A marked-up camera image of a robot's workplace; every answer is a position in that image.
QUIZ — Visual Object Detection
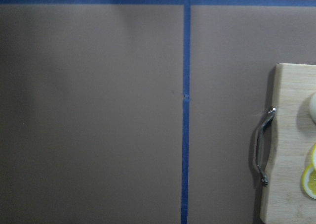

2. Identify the white steamed bun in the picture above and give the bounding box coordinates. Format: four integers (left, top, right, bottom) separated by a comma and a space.
309, 93, 316, 123

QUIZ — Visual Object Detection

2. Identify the lemon slice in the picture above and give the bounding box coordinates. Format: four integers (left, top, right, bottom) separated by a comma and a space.
301, 164, 316, 199

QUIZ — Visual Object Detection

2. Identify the bamboo cutting board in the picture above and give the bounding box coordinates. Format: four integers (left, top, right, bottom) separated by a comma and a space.
260, 63, 316, 224

